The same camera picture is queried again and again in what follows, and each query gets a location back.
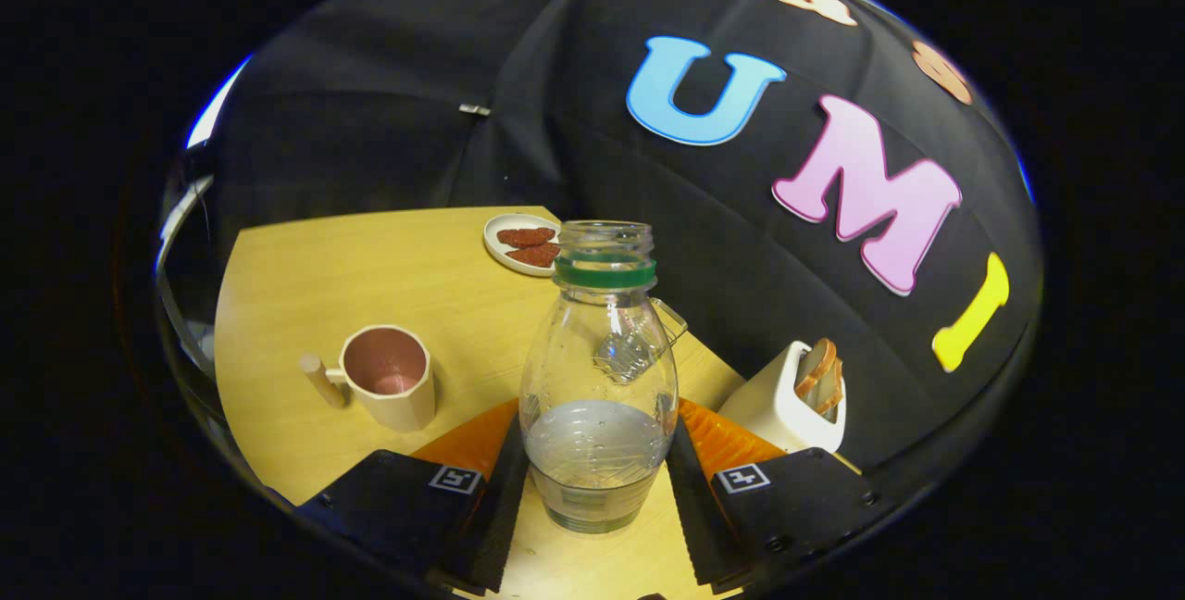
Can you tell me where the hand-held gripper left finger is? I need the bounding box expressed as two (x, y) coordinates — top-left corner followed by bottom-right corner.
(296, 396), (529, 594)

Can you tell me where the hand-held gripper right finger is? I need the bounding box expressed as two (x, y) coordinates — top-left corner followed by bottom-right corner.
(665, 396), (882, 594)

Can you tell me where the clear plastic juice bottle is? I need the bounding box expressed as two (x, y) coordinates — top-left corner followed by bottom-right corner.
(518, 220), (680, 534)

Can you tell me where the beige cup with wooden handle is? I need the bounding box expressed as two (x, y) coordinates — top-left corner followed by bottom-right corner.
(298, 324), (437, 434)

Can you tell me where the white toaster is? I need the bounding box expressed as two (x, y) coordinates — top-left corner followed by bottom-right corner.
(717, 341), (847, 455)

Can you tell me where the toast slice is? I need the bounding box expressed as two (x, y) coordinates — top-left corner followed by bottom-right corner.
(794, 338), (838, 397)
(815, 357), (845, 418)

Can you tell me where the black backdrop cloth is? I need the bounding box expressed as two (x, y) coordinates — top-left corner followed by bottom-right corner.
(162, 0), (1042, 490)

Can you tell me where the white round plate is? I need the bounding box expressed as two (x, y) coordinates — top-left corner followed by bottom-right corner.
(483, 213), (563, 278)

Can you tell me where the wooden table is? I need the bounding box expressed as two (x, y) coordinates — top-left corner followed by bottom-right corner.
(215, 205), (862, 600)

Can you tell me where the wire mesh basket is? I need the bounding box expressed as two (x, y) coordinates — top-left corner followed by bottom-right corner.
(651, 296), (690, 348)

